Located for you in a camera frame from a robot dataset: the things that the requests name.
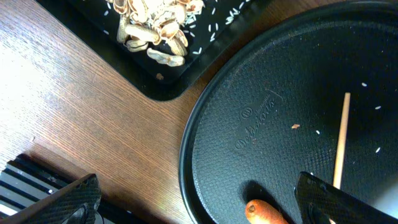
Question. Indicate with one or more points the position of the rice and peanut shells pile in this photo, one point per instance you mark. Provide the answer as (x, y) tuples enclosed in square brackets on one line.
[(158, 27)]

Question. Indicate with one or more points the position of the wooden chopstick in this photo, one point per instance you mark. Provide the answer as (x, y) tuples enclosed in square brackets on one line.
[(340, 150)]

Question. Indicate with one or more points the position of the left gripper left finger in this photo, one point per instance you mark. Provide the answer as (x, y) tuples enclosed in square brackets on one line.
[(77, 202)]

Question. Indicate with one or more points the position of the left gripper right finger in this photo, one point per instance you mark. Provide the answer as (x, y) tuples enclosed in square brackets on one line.
[(320, 202)]

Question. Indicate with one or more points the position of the round black tray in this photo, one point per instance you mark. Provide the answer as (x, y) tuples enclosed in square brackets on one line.
[(273, 111)]

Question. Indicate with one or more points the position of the black ribbed arm base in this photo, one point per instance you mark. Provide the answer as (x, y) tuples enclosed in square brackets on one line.
[(25, 182)]

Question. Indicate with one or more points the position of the orange carrot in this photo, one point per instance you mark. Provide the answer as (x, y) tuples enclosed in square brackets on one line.
[(260, 212)]

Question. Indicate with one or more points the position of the black rectangular tray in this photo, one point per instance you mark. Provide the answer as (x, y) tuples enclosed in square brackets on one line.
[(209, 35)]

